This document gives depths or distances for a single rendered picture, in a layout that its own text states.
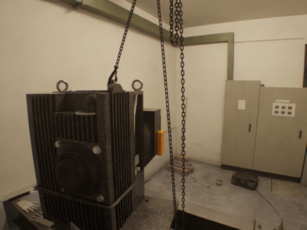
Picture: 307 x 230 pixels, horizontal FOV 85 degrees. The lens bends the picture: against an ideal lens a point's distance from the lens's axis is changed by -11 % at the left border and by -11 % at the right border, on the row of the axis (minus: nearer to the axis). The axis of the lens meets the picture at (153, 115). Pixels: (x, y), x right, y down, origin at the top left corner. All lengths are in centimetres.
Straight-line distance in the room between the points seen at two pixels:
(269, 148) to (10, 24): 389
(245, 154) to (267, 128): 63
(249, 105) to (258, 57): 90
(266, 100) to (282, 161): 109
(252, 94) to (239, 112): 38
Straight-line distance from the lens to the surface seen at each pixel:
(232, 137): 371
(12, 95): 190
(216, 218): 161
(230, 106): 362
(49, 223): 163
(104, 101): 78
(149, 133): 120
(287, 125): 363
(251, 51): 386
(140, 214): 120
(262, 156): 376
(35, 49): 202
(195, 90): 402
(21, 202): 197
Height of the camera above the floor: 164
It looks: 9 degrees down
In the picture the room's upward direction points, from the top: straight up
